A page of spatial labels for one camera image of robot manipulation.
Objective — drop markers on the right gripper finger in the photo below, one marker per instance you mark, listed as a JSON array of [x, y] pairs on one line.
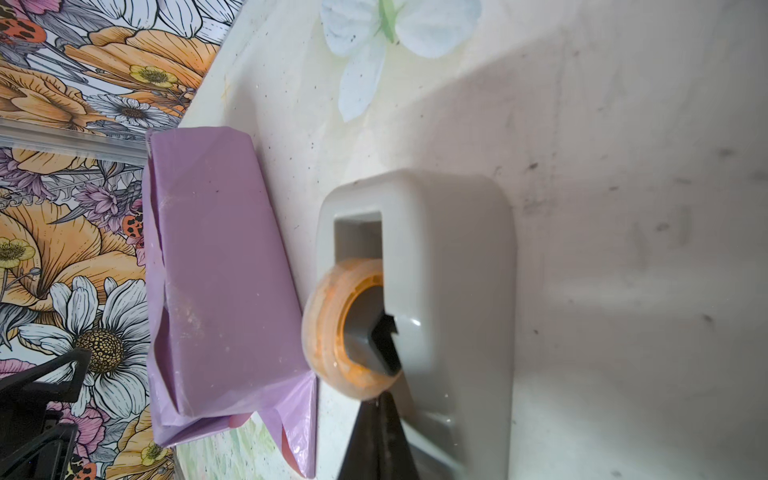
[[378, 448]]

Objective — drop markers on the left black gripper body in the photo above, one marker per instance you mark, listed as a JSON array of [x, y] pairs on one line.
[[35, 443]]

